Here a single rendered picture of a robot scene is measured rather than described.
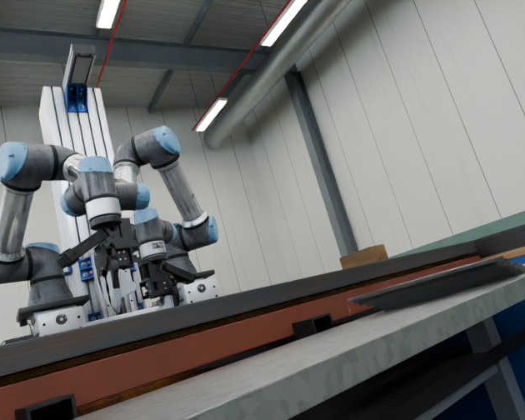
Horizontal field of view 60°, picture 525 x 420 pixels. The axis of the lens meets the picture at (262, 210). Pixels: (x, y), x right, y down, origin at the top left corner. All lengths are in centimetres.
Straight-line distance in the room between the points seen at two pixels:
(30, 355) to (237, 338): 30
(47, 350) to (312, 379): 35
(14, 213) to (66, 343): 103
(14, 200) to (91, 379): 104
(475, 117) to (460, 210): 168
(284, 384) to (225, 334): 37
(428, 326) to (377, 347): 10
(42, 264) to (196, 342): 116
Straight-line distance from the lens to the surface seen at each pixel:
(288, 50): 1005
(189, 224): 186
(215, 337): 73
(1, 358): 62
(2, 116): 1266
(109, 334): 66
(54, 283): 179
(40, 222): 1163
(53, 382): 63
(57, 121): 226
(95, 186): 110
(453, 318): 61
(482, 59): 891
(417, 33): 978
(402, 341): 51
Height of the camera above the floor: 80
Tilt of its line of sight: 13 degrees up
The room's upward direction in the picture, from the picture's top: 16 degrees counter-clockwise
